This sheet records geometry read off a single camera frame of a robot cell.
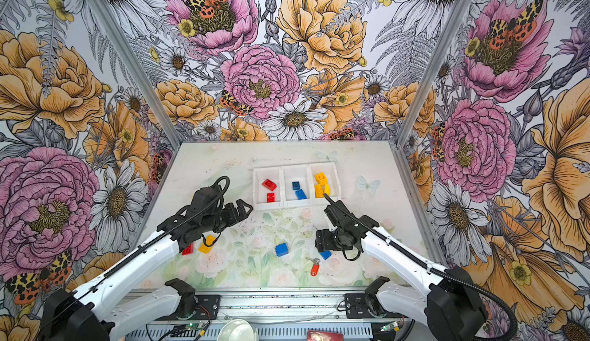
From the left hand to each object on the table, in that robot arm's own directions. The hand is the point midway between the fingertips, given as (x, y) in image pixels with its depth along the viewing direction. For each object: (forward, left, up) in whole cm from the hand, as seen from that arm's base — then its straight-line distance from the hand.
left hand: (242, 219), depth 81 cm
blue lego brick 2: (-7, -13, -11) cm, 18 cm away
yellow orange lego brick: (+18, -28, -9) cm, 35 cm away
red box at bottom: (-32, -26, -8) cm, 43 cm away
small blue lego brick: (+21, -18, -10) cm, 29 cm away
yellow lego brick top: (+23, -30, -8) cm, 39 cm away
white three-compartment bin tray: (+21, -15, -11) cm, 28 cm away
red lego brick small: (+16, -8, -11) cm, 21 cm away
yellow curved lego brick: (+19, -32, -10) cm, 38 cm away
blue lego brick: (+16, -20, -10) cm, 28 cm away
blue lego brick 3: (-8, -29, -12) cm, 33 cm away
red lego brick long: (+22, -7, -9) cm, 24 cm away
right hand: (-9, -29, -6) cm, 31 cm away
